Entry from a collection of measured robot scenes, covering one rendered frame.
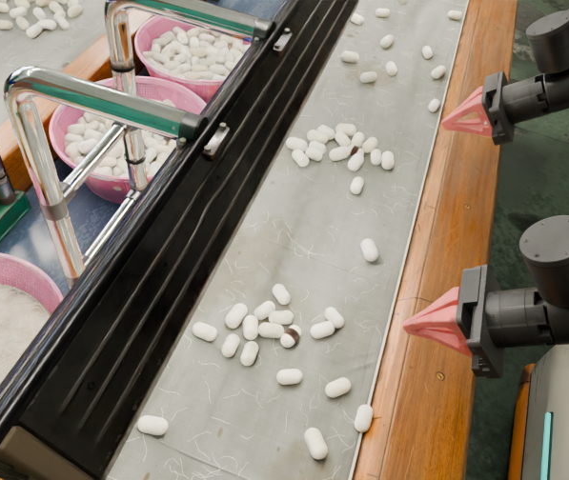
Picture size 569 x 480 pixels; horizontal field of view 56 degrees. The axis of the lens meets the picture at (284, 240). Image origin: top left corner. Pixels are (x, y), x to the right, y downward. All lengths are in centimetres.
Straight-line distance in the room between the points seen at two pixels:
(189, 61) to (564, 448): 113
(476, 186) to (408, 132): 18
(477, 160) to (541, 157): 145
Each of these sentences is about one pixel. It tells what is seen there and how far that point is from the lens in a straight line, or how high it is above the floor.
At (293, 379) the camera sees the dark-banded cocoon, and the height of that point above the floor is 76.
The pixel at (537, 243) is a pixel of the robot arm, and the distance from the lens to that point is 51.
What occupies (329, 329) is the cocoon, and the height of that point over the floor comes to 76.
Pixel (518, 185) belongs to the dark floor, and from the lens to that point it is 227.
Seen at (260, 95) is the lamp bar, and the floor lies 110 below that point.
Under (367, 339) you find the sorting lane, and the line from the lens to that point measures 74.
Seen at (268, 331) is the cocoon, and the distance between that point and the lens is 71.
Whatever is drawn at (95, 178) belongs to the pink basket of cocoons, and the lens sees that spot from 89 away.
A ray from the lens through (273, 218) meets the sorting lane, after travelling 84.
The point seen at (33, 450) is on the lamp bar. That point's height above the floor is 110.
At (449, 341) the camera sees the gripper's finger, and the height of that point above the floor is 87.
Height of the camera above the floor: 137
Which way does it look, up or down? 51 degrees down
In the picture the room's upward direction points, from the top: 10 degrees clockwise
